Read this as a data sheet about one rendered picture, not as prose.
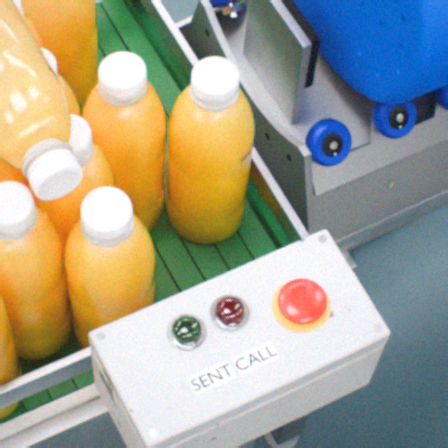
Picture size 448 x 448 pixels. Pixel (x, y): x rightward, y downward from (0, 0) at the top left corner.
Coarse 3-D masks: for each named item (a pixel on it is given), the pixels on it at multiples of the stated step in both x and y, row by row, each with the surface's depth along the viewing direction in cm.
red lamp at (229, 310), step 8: (232, 296) 88; (216, 304) 88; (224, 304) 87; (232, 304) 87; (240, 304) 87; (216, 312) 87; (224, 312) 87; (232, 312) 87; (240, 312) 87; (224, 320) 87; (232, 320) 87; (240, 320) 87
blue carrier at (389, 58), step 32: (320, 0) 114; (352, 0) 108; (384, 0) 102; (416, 0) 97; (320, 32) 117; (352, 32) 110; (384, 32) 104; (416, 32) 99; (352, 64) 113; (384, 64) 107; (416, 64) 101; (384, 96) 110; (416, 96) 107
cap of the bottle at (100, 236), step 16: (96, 192) 91; (112, 192) 91; (80, 208) 90; (96, 208) 90; (112, 208) 90; (128, 208) 90; (96, 224) 89; (112, 224) 89; (128, 224) 90; (112, 240) 91
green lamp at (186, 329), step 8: (176, 320) 87; (184, 320) 87; (192, 320) 87; (176, 328) 86; (184, 328) 86; (192, 328) 86; (200, 328) 87; (176, 336) 86; (184, 336) 86; (192, 336) 86; (200, 336) 87; (184, 344) 86
